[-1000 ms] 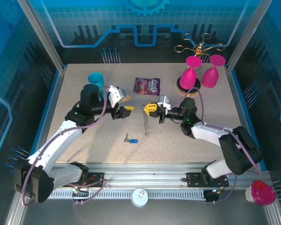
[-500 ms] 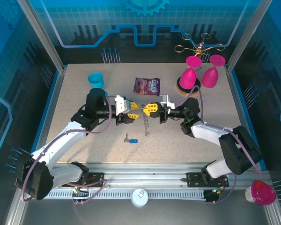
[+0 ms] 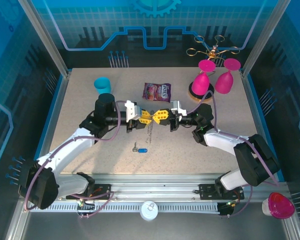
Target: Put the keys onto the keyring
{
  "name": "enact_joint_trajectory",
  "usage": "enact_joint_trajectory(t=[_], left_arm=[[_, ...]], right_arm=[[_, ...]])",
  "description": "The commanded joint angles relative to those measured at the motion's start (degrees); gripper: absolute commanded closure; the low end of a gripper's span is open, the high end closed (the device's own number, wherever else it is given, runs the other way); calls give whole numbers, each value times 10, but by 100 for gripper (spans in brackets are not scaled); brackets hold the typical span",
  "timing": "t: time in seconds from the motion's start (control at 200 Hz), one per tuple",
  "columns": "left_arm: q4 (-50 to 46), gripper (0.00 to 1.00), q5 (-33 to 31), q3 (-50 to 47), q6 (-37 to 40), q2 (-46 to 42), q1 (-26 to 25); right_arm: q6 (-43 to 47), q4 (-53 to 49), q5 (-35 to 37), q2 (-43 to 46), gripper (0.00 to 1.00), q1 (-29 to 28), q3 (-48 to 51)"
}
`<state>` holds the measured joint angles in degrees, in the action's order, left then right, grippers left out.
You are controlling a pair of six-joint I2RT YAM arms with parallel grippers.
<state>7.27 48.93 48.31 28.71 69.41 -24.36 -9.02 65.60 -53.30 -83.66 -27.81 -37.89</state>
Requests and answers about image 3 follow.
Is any silver keyring chain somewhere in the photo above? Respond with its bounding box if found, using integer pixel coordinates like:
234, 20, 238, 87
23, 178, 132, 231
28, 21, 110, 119
145, 119, 156, 144

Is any silver key with blue tag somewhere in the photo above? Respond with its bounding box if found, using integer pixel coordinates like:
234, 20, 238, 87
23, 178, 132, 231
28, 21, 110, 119
132, 141, 149, 154

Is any purple candy bag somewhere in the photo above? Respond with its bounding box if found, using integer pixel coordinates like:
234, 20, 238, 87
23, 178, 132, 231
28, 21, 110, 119
141, 82, 172, 103

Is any teal plastic goblet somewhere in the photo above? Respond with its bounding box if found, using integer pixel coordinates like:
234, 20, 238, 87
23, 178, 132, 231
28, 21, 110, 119
93, 76, 113, 96

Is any pink plastic goblet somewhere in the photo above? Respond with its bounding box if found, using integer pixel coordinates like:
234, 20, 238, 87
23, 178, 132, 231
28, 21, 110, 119
214, 58, 242, 95
191, 59, 217, 96

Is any white round knob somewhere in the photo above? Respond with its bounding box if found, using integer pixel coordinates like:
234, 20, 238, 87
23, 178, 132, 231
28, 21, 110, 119
139, 200, 159, 222

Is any pink and white plastic cup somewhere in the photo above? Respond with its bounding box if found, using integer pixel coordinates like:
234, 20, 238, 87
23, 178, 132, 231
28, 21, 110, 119
261, 191, 296, 220

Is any gold wire glass rack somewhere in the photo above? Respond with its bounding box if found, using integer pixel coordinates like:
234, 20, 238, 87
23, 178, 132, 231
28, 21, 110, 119
185, 34, 241, 102

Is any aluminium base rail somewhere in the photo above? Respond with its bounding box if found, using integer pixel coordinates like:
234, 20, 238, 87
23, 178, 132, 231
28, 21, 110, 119
62, 173, 288, 201

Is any white slotted cable duct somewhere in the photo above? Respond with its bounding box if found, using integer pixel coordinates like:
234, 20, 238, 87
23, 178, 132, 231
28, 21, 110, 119
43, 201, 231, 214

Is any aluminium frame post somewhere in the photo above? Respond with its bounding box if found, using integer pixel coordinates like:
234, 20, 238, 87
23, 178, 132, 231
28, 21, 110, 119
240, 0, 285, 78
17, 0, 72, 77

